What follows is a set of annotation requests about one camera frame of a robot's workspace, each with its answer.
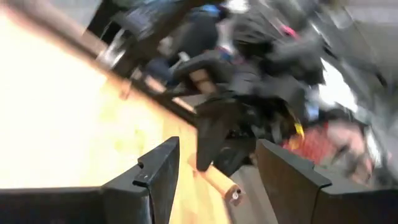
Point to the red blurred object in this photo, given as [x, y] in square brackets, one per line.
[311, 144]

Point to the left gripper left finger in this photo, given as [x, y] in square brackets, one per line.
[164, 180]

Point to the yellow tag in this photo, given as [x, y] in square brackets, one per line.
[299, 129]

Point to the natural wooden block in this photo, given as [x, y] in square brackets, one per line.
[219, 182]

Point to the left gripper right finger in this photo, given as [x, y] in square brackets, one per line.
[289, 186]

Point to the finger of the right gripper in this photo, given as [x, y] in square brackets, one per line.
[202, 62]
[214, 130]

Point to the black metal table frame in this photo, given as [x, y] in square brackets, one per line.
[146, 88]

